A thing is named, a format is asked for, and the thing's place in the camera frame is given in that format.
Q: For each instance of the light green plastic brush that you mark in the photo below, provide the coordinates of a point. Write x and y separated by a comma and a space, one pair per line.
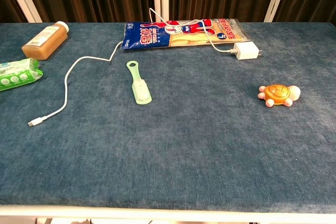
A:
141, 93

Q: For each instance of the blue table cloth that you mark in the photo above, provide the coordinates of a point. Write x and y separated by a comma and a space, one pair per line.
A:
183, 142

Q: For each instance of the blue red printed gloves bag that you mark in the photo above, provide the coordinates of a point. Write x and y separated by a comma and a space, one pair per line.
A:
147, 35

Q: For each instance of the small orange turtle toy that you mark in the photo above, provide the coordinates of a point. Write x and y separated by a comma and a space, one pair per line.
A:
277, 93

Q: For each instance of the white USB wall charger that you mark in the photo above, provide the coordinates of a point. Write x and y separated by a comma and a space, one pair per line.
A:
246, 50

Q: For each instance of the amber liquid plastic bottle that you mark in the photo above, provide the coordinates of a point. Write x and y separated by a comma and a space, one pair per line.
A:
43, 41

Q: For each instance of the green wet wipes pack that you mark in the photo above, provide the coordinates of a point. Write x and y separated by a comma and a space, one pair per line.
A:
18, 73

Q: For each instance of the white table frame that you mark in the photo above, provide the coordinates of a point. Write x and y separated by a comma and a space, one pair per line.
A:
168, 214

